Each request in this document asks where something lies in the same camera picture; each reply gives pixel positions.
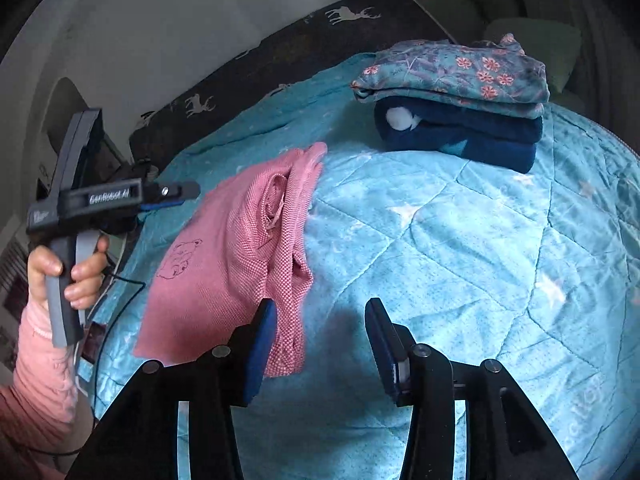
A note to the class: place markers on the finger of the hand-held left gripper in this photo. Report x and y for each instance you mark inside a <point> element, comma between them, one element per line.
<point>172,190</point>
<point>160,205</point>

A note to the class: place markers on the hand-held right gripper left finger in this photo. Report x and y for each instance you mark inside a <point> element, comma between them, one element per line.
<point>265,340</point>

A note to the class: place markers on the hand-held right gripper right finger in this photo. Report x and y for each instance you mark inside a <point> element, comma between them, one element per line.
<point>384,345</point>

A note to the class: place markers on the pink knit garment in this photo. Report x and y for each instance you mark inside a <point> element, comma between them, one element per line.
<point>215,240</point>

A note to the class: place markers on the person's left forearm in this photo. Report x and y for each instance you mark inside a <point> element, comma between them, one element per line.
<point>40,385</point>

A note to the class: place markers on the person's left hand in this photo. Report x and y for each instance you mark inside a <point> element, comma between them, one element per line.
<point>87,270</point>

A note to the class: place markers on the light blue quilted blanket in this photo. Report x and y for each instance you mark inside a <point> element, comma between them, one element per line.
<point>450,260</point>

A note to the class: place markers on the navy folded garment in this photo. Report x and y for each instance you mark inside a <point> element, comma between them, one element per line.
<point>490,135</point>

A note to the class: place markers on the floral folded garment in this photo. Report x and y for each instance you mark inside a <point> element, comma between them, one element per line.
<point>450,75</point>

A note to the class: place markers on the white pillow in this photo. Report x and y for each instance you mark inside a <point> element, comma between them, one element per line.
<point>450,15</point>

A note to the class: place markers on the pale green pillow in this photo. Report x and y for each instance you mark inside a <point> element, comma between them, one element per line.
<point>535,52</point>

